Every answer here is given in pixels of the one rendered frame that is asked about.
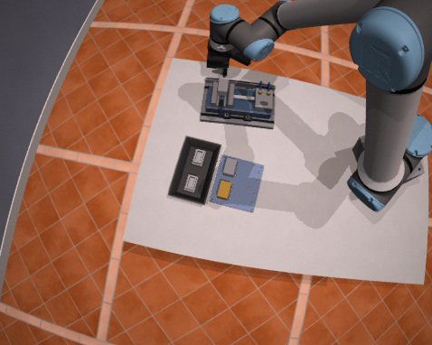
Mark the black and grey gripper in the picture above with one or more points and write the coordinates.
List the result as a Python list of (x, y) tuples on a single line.
[(216, 60)]

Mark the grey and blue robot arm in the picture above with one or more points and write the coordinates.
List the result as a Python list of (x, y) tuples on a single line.
[(391, 44)]

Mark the yellow rectangular block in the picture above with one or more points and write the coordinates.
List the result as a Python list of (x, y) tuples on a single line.
[(224, 190)]

